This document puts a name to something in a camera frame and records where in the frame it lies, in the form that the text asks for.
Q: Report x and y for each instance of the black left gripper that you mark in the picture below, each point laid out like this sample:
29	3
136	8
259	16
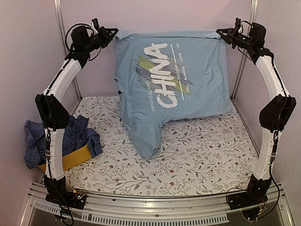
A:
105	35

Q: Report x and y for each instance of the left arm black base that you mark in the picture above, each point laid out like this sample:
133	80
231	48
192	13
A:
72	199

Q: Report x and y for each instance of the light blue t-shirt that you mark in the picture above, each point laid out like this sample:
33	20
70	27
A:
169	76

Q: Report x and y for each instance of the left aluminium frame post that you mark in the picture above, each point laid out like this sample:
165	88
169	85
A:
62	33

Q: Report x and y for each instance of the right aluminium frame post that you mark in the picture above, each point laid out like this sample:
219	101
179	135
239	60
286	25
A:
243	60

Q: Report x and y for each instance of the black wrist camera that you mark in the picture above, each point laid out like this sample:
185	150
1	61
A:
257	33
79	35

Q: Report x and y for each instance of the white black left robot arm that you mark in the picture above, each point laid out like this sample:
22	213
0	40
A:
55	118

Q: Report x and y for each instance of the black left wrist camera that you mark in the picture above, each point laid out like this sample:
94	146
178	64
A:
79	35

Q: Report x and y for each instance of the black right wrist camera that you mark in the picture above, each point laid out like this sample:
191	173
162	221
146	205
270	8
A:
257	33

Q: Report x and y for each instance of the floral patterned table cloth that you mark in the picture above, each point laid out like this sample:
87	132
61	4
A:
197	157

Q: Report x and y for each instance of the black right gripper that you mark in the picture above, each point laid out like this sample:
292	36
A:
233	33

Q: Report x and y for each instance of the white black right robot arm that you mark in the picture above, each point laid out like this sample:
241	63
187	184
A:
274	116

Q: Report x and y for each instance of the blue checkered shirt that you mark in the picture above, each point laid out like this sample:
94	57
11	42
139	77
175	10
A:
77	134

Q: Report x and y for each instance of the aluminium frame post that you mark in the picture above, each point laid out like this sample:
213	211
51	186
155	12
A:
243	60
62	33

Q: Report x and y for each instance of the yellow laundry basket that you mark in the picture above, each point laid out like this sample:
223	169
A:
70	160

